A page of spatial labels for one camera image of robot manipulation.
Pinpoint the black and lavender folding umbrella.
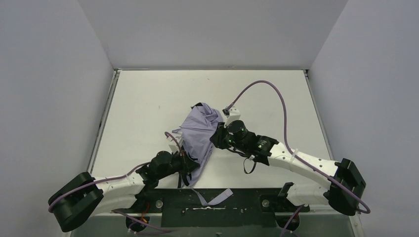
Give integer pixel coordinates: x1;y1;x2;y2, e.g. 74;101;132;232
170;103;223;188

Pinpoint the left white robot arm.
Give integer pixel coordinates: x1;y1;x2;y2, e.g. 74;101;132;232
47;151;200;232

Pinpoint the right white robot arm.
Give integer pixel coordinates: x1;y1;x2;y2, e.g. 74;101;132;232
210;120;366;216

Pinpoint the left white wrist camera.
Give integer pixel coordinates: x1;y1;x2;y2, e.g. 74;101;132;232
167;136;184;153

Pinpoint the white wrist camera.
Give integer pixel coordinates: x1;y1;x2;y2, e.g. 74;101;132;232
222;106;241;127
167;136;184;153

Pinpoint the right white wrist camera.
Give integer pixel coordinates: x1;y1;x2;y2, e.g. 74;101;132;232
222;106;241;127

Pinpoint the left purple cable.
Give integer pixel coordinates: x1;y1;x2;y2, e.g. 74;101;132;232
47;131;184;213

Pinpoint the purple cable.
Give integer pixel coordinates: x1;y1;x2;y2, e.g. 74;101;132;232
223;79;371;237
47;131;184;213

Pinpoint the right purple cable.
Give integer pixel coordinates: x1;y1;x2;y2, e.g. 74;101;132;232
223;79;371;237

